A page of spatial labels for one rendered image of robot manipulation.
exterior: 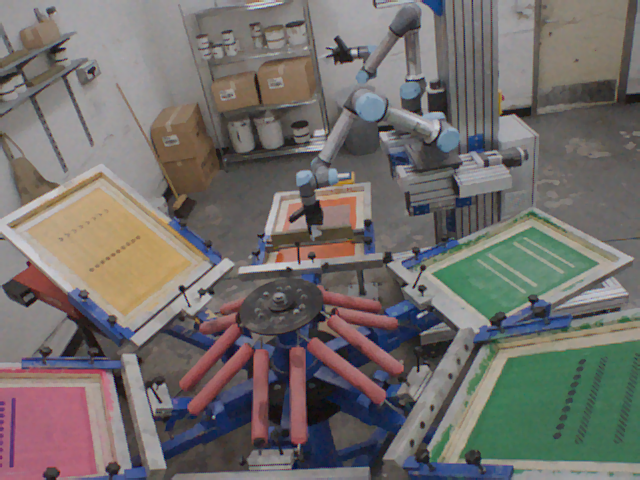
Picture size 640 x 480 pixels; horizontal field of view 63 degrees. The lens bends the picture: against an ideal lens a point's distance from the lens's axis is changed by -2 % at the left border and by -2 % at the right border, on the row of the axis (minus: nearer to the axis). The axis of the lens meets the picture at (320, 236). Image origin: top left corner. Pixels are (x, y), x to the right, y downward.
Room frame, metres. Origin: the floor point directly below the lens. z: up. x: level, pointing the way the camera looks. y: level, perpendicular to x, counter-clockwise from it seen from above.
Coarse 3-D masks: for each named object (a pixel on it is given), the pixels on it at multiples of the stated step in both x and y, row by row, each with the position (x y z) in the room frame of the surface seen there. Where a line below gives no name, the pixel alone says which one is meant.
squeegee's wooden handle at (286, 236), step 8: (344, 224) 2.24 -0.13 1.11; (280, 232) 2.29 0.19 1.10; (288, 232) 2.27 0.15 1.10; (296, 232) 2.26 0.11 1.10; (304, 232) 2.25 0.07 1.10; (328, 232) 2.23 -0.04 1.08; (336, 232) 2.23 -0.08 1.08; (344, 232) 2.22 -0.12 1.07; (352, 232) 2.21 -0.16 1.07; (272, 240) 2.28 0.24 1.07; (280, 240) 2.28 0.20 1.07; (288, 240) 2.27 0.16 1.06; (304, 240) 2.26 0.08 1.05; (320, 240) 2.24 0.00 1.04
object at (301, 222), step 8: (320, 200) 2.81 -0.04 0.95; (288, 208) 2.79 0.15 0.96; (296, 208) 2.77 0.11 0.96; (288, 216) 2.70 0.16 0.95; (304, 216) 2.66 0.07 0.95; (288, 224) 2.61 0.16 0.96; (296, 224) 2.59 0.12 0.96; (304, 224) 2.57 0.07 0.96; (304, 248) 2.33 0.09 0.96; (312, 248) 2.32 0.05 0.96; (280, 256) 2.30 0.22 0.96; (288, 256) 2.29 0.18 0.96; (296, 256) 2.27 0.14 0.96; (304, 256) 2.26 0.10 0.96
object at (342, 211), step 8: (328, 200) 2.79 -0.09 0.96; (336, 200) 2.77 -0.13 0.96; (344, 200) 2.75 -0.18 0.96; (352, 200) 2.73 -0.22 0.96; (328, 208) 2.69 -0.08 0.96; (336, 208) 2.68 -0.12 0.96; (344, 208) 2.66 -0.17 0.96; (352, 208) 2.64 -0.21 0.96; (328, 216) 2.60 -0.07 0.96; (336, 216) 2.59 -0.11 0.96; (344, 216) 2.57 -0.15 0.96; (352, 216) 2.55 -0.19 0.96; (328, 224) 2.52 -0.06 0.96; (336, 224) 2.50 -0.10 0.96; (352, 224) 2.47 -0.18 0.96; (320, 248) 2.30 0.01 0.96; (328, 248) 2.29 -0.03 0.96; (336, 248) 2.27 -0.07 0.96; (344, 248) 2.26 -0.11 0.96; (352, 248) 2.24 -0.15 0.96; (320, 256) 2.23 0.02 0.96; (328, 256) 2.22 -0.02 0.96; (336, 256) 2.20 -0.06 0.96; (344, 256) 2.19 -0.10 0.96
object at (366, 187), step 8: (360, 184) 2.84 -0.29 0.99; (368, 184) 2.82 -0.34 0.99; (288, 192) 2.92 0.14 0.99; (296, 192) 2.90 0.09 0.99; (320, 192) 2.86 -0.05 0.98; (328, 192) 2.85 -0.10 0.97; (336, 192) 2.85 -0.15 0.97; (344, 192) 2.84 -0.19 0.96; (368, 192) 2.72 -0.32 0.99; (280, 200) 2.87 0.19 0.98; (368, 200) 2.63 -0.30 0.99; (272, 208) 2.77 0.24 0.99; (368, 208) 2.54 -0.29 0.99; (272, 216) 2.67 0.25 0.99; (368, 216) 2.46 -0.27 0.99; (272, 224) 2.58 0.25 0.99; (272, 232) 2.52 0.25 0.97; (264, 256) 2.28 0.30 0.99; (264, 264) 2.24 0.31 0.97
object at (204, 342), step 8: (72, 320) 2.14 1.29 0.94; (80, 320) 2.11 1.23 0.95; (88, 320) 2.09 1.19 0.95; (88, 328) 2.05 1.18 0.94; (96, 328) 2.02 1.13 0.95; (168, 328) 1.94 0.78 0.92; (176, 328) 1.93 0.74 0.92; (184, 328) 1.92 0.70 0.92; (104, 336) 1.96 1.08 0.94; (176, 336) 1.91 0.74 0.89; (184, 336) 1.87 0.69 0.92; (192, 336) 1.85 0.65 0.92; (200, 336) 1.84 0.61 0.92; (192, 344) 1.85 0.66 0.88; (200, 344) 1.81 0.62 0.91; (208, 344) 1.78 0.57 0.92; (248, 360) 1.63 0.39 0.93
